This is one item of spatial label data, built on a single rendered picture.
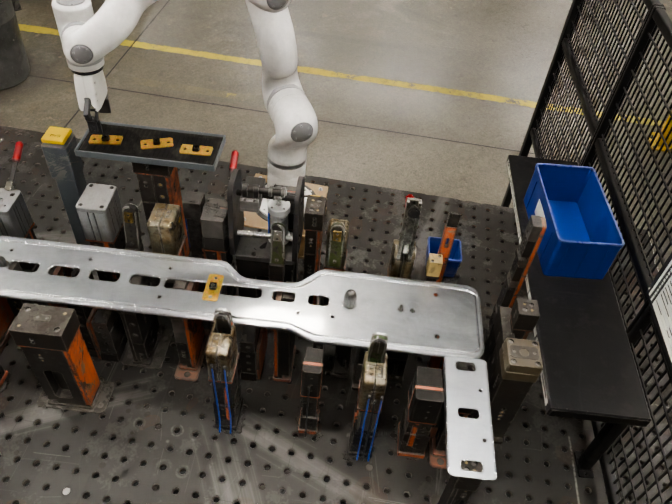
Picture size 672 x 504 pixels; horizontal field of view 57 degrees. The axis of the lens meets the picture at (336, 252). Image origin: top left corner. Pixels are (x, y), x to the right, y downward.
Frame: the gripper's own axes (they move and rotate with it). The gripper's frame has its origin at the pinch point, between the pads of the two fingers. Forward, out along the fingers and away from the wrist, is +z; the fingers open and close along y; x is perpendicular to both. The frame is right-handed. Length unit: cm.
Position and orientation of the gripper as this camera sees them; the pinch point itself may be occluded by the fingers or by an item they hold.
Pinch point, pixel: (100, 119)
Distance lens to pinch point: 174.9
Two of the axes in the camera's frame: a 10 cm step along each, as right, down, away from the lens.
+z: -0.7, 6.9, 7.2
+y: 0.2, 7.3, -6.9
